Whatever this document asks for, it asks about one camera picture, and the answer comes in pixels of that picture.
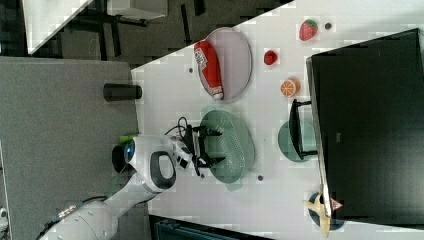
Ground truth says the blue bowl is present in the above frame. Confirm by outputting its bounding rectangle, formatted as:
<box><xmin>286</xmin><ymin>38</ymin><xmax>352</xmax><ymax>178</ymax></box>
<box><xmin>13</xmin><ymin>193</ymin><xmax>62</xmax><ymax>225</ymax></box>
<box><xmin>308</xmin><ymin>192</ymin><xmax>345</xmax><ymax>231</ymax></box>

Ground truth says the mint green plastic strainer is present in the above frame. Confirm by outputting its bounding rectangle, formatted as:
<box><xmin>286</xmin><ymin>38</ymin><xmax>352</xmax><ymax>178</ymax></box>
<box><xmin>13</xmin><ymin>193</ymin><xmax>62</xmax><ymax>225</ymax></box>
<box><xmin>201</xmin><ymin>109</ymin><xmax>255</xmax><ymax>192</ymax></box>

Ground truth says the green cucumber toy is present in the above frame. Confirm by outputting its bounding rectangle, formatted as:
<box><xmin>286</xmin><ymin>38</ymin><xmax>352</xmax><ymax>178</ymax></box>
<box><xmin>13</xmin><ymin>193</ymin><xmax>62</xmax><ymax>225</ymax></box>
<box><xmin>119</xmin><ymin>134</ymin><xmax>136</xmax><ymax>144</ymax></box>

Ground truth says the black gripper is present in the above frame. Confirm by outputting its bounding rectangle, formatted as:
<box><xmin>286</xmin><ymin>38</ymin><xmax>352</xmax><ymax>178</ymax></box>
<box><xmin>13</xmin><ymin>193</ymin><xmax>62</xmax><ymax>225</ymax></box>
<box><xmin>182</xmin><ymin>125</ymin><xmax>224</xmax><ymax>176</ymax></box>

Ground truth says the orange slice toy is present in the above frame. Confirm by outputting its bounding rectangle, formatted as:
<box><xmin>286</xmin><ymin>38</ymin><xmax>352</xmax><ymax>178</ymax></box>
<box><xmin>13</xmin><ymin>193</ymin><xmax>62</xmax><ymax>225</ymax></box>
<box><xmin>280</xmin><ymin>78</ymin><xmax>300</xmax><ymax>98</ymax></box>

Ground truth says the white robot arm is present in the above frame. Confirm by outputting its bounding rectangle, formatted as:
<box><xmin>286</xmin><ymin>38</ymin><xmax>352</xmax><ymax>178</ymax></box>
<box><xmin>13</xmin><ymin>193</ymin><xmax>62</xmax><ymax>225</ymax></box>
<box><xmin>36</xmin><ymin>125</ymin><xmax>222</xmax><ymax>240</ymax></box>

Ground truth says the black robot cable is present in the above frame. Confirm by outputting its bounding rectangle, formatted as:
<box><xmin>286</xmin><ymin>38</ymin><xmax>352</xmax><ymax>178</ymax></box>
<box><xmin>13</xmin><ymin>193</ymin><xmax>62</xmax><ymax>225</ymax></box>
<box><xmin>164</xmin><ymin>116</ymin><xmax>194</xmax><ymax>138</ymax></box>

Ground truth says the round grey plate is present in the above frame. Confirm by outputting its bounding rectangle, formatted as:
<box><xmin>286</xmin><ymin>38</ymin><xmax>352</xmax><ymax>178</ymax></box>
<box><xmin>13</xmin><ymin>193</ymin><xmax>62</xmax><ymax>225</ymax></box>
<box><xmin>206</xmin><ymin>27</ymin><xmax>252</xmax><ymax>101</ymax></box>

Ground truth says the mint green cup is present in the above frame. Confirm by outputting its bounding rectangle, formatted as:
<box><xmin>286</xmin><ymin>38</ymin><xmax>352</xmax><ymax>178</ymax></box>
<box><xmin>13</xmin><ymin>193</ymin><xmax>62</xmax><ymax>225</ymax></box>
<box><xmin>278</xmin><ymin>120</ymin><xmax>317</xmax><ymax>163</ymax></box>

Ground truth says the peeled banana toy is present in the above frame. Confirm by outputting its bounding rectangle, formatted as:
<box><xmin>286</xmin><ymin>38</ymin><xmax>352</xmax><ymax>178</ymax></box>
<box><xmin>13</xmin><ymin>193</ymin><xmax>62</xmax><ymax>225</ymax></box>
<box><xmin>304</xmin><ymin>192</ymin><xmax>331</xmax><ymax>237</ymax></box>

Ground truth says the red strawberry toy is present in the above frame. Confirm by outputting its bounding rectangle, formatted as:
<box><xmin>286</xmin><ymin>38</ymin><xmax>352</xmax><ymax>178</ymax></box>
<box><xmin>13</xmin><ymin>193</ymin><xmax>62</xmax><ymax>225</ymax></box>
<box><xmin>299</xmin><ymin>19</ymin><xmax>318</xmax><ymax>41</ymax></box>

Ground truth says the blue metal frame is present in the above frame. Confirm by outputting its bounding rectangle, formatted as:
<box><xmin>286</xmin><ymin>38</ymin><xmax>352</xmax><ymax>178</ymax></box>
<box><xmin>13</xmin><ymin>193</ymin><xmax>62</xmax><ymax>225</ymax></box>
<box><xmin>149</xmin><ymin>214</ymin><xmax>271</xmax><ymax>240</ymax></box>

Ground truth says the red ketchup bottle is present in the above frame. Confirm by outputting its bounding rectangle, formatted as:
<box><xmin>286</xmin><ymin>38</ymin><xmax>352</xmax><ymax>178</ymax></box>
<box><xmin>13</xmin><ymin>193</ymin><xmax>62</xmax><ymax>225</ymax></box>
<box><xmin>194</xmin><ymin>40</ymin><xmax>224</xmax><ymax>100</ymax></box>

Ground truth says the black cylinder container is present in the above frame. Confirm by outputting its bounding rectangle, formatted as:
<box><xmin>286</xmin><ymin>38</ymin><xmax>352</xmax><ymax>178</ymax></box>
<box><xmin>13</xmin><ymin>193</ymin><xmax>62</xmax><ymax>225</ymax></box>
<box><xmin>103</xmin><ymin>83</ymin><xmax>142</xmax><ymax>102</ymax></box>

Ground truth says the black silver toaster oven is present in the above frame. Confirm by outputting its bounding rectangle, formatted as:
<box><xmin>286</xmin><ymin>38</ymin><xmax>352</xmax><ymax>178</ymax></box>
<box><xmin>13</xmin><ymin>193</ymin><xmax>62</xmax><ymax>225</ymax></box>
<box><xmin>289</xmin><ymin>29</ymin><xmax>424</xmax><ymax>229</ymax></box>

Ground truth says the small red tomato toy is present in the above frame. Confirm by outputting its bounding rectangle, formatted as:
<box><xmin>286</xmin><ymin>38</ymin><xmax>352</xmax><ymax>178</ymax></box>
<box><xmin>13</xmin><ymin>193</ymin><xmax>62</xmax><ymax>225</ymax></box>
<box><xmin>264</xmin><ymin>50</ymin><xmax>278</xmax><ymax>66</ymax></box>

